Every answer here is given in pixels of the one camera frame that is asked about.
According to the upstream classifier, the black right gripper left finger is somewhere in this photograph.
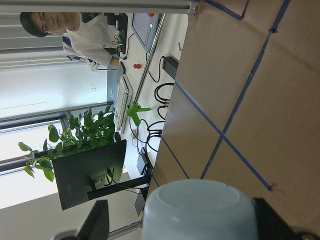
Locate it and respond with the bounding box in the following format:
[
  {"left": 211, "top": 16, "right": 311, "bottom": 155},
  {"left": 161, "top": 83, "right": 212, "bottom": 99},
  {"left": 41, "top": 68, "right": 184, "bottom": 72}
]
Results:
[{"left": 75, "top": 200, "right": 110, "bottom": 240}]

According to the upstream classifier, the aluminium frame post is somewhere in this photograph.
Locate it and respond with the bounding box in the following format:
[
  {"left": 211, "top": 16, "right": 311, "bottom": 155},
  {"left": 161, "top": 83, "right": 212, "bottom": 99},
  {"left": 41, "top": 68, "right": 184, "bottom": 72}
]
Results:
[{"left": 0, "top": 0, "right": 200, "bottom": 15}]

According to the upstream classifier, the light blue cup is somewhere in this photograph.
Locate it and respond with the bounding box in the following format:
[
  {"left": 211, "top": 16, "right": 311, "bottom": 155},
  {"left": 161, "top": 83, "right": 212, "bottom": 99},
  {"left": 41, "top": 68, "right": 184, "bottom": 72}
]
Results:
[{"left": 141, "top": 179, "right": 259, "bottom": 240}]

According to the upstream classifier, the white keyboard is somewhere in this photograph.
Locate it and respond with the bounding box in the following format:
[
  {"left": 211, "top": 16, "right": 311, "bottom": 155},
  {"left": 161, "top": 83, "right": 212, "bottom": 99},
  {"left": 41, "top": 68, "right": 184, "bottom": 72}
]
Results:
[{"left": 113, "top": 74, "right": 133, "bottom": 134}]

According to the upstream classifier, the black power adapter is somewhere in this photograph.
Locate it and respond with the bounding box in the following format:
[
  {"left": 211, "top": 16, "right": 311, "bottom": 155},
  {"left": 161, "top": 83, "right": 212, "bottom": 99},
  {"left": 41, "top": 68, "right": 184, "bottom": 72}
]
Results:
[{"left": 162, "top": 56, "right": 179, "bottom": 79}]

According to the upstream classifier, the person in white shirt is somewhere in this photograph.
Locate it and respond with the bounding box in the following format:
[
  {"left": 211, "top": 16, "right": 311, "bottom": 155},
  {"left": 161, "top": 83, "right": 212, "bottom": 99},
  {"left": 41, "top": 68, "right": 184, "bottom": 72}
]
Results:
[{"left": 19, "top": 12, "right": 121, "bottom": 68}]

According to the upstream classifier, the green handled reacher grabber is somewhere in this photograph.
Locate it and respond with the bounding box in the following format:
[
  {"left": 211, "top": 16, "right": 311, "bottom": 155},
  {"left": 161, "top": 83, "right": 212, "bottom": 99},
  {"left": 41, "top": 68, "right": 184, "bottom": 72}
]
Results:
[{"left": 126, "top": 13, "right": 167, "bottom": 127}]

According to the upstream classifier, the black computer monitor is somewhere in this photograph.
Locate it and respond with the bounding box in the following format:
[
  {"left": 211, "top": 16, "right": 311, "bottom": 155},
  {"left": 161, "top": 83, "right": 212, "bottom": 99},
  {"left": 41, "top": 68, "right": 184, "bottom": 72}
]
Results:
[{"left": 52, "top": 139, "right": 127, "bottom": 210}]

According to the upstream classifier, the green potted plant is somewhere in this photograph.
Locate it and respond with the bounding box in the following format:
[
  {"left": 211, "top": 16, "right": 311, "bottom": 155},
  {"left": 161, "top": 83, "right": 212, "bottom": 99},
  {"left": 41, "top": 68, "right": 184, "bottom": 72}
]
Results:
[{"left": 18, "top": 105, "right": 115, "bottom": 182}]

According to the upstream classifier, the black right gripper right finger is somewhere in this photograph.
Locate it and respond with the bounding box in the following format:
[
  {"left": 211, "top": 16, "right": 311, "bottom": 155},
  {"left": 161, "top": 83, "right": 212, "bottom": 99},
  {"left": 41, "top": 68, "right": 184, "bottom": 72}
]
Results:
[{"left": 252, "top": 197, "right": 298, "bottom": 240}]

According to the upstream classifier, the red small object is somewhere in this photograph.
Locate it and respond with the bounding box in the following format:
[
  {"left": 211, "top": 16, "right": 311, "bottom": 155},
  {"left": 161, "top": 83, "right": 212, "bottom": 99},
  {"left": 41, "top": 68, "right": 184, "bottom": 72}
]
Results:
[{"left": 133, "top": 63, "right": 142, "bottom": 69}]

